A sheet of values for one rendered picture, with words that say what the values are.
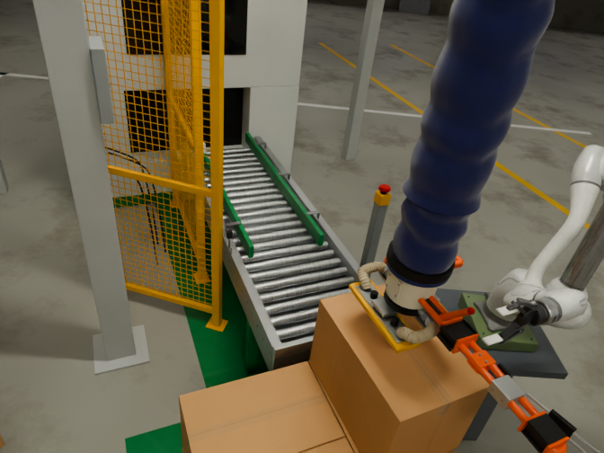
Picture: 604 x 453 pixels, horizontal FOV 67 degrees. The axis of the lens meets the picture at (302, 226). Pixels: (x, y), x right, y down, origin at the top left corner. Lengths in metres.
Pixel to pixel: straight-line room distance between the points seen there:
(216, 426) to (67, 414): 1.05
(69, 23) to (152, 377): 1.86
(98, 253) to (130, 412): 0.88
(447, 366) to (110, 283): 1.69
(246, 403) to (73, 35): 1.60
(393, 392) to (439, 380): 0.19
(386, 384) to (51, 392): 1.90
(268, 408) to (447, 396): 0.75
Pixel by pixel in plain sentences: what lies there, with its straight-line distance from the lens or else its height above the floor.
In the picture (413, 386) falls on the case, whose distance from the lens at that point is 1.75.
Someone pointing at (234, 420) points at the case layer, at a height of 0.54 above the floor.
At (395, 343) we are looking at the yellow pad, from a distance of 1.60.
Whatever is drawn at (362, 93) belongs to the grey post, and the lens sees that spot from 5.06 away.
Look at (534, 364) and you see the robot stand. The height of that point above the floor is 0.75.
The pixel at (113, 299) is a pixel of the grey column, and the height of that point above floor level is 0.48.
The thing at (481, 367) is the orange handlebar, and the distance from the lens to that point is 1.47.
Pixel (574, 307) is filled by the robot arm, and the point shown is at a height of 1.26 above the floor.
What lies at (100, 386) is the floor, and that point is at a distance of 2.90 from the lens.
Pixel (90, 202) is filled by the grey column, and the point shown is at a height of 1.09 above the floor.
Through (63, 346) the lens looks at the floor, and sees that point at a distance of 3.16.
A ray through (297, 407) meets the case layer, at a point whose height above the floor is 0.54.
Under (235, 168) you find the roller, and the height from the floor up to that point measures 0.52.
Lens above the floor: 2.27
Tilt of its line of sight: 34 degrees down
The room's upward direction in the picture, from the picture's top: 7 degrees clockwise
